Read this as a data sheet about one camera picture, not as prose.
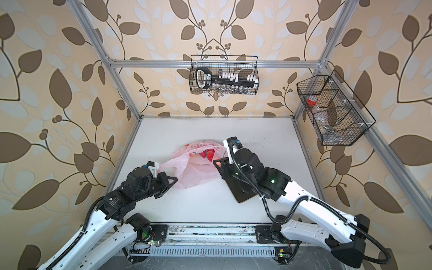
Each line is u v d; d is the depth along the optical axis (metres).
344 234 0.38
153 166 0.69
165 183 0.63
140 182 0.55
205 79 0.85
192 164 0.92
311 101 0.88
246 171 0.46
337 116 0.75
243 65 0.91
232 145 0.48
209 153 0.96
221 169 0.57
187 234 0.76
